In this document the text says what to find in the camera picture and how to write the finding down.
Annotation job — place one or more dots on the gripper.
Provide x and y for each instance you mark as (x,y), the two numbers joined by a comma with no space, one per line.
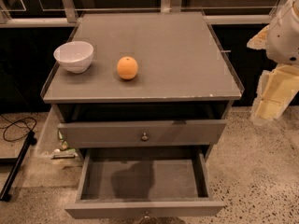
(284,37)

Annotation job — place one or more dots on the grey drawer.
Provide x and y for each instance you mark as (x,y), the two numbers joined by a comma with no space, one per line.
(128,133)
(144,182)

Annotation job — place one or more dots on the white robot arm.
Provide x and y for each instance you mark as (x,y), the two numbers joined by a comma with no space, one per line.
(282,42)

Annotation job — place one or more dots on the grey wooden drawer cabinet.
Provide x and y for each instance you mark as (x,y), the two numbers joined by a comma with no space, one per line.
(182,74)

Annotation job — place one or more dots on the round metal top drawer knob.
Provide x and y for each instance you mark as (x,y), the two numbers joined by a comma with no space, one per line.
(144,137)

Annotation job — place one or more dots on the grey top drawer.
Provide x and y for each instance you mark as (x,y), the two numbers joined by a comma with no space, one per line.
(128,133)

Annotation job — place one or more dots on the metal middle drawer knob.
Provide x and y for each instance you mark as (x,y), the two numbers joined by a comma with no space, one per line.
(146,219)

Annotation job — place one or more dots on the orange fruit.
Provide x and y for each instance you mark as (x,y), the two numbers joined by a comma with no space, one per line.
(127,68)

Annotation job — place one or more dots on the white ceramic bowl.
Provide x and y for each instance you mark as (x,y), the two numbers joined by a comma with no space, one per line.
(75,56)

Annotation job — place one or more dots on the clutter beside cabinet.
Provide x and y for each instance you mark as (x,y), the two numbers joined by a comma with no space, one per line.
(64,151)

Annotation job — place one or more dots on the black metal floor bar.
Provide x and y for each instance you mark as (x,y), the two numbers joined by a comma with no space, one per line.
(30,140)

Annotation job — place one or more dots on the metal window frame rail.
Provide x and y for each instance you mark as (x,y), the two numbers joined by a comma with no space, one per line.
(56,13)

